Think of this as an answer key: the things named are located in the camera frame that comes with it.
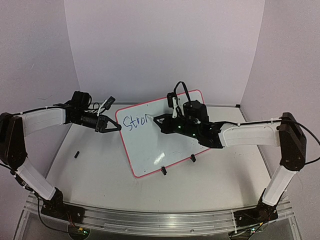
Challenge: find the right camera black cable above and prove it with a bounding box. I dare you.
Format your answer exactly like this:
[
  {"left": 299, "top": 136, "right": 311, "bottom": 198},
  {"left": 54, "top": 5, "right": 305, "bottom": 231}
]
[{"left": 173, "top": 81, "right": 191, "bottom": 102}]

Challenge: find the right base black cable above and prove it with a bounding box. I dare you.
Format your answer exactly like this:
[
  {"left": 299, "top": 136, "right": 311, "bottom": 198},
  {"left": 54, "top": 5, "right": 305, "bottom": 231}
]
[{"left": 231, "top": 209, "right": 271, "bottom": 236}]

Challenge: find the left base black cable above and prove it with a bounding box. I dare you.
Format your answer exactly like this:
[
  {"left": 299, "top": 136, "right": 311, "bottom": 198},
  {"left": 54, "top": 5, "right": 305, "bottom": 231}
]
[{"left": 37, "top": 199, "right": 87, "bottom": 236}]

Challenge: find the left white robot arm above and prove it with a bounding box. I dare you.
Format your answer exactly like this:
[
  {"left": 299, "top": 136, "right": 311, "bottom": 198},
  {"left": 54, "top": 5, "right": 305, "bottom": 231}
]
[{"left": 0, "top": 91, "right": 122, "bottom": 223}]

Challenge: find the aluminium front rail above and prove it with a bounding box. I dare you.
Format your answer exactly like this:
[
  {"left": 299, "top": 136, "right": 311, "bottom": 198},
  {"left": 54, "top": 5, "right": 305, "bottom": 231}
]
[{"left": 21, "top": 196, "right": 301, "bottom": 239}]

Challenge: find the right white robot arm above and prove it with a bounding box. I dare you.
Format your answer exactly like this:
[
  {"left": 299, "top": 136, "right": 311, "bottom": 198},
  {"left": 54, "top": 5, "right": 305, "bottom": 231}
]
[{"left": 152, "top": 97, "right": 320, "bottom": 227}]

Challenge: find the base black cable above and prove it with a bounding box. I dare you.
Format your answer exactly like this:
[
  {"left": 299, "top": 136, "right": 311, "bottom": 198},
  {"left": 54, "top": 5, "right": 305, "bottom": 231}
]
[
  {"left": 37, "top": 199, "right": 87, "bottom": 236},
  {"left": 231, "top": 209, "right": 271, "bottom": 236}
]

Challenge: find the pink framed whiteboard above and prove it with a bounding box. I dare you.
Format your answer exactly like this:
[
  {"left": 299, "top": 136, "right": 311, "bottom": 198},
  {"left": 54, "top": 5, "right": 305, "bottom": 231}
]
[{"left": 115, "top": 97, "right": 208, "bottom": 178}]

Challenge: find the black board clip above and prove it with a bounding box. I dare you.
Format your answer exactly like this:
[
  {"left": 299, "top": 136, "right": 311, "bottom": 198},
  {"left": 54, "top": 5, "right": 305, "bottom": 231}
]
[
  {"left": 190, "top": 154, "right": 196, "bottom": 163},
  {"left": 161, "top": 166, "right": 167, "bottom": 176}
]

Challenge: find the right black board clip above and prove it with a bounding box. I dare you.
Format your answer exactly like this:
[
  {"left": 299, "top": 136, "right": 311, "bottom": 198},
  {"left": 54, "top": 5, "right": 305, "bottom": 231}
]
[{"left": 190, "top": 154, "right": 196, "bottom": 163}]

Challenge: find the left black board clip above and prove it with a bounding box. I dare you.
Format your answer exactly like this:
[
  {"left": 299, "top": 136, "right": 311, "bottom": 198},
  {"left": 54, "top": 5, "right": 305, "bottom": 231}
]
[{"left": 161, "top": 166, "right": 167, "bottom": 176}]

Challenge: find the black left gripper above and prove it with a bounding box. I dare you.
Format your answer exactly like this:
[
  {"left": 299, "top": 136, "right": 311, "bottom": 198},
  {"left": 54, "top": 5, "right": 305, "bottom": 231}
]
[{"left": 73, "top": 109, "right": 122, "bottom": 133}]

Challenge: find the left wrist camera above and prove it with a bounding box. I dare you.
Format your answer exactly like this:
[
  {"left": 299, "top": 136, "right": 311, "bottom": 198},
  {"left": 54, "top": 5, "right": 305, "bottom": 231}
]
[{"left": 98, "top": 96, "right": 116, "bottom": 115}]

